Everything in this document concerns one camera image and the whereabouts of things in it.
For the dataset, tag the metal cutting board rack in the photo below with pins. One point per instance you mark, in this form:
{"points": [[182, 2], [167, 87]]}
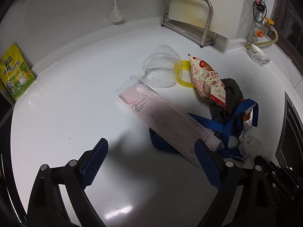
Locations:
{"points": [[189, 29]]}

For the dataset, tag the yellow seasoning pouch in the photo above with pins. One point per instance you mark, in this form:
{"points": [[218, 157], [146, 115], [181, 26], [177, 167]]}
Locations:
{"points": [[16, 75]]}

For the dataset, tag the white patterned ceramic bowl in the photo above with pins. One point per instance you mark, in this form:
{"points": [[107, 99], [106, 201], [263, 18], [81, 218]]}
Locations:
{"points": [[260, 56]]}

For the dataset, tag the white bottle brush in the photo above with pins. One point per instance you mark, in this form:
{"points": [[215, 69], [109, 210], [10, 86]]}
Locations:
{"points": [[116, 14]]}

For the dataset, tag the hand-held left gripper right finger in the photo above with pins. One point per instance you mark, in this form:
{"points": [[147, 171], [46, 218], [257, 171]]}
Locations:
{"points": [[208, 166]]}

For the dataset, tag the white tissue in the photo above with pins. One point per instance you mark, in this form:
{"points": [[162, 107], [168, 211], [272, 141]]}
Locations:
{"points": [[251, 141]]}

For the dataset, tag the dark grey rag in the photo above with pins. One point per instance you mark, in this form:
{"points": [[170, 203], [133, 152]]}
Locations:
{"points": [[230, 92]]}

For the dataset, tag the clear plastic container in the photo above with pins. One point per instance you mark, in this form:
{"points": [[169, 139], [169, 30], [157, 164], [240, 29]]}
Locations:
{"points": [[158, 73]]}

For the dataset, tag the dark kitchen sink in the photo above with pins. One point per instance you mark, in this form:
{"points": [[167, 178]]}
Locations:
{"points": [[293, 134]]}

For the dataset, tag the long pink plastic package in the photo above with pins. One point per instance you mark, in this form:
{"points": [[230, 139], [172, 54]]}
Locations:
{"points": [[161, 120]]}

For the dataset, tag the red and white snack packet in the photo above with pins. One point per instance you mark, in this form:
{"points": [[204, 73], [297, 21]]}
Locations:
{"points": [[206, 75]]}

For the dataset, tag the small orange wrapper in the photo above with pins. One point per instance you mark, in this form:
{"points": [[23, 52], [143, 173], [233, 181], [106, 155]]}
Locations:
{"points": [[247, 117]]}

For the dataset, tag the cream cutting board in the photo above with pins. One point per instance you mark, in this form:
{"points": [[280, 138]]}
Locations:
{"points": [[189, 7]]}

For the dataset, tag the dark framed window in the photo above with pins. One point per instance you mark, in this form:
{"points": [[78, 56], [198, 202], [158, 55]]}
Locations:
{"points": [[293, 16]]}

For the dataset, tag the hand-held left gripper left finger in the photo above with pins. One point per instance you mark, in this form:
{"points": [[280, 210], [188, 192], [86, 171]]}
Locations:
{"points": [[94, 164]]}

